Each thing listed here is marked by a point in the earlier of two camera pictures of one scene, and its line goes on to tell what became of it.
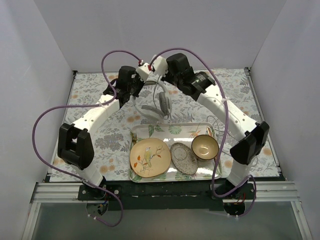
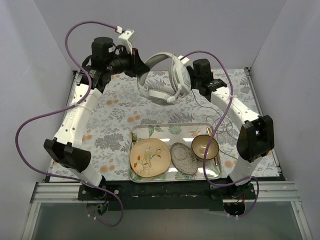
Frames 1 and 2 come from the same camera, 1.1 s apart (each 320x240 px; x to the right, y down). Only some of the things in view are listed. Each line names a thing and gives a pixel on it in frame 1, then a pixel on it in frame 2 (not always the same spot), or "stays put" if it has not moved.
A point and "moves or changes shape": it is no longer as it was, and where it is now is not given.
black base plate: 166,195 stays put
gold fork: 134,137 stays put
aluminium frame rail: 273,192 stays put
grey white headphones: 165,103 moves or changes shape
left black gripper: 136,85 -> 135,63
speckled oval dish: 184,158 stays put
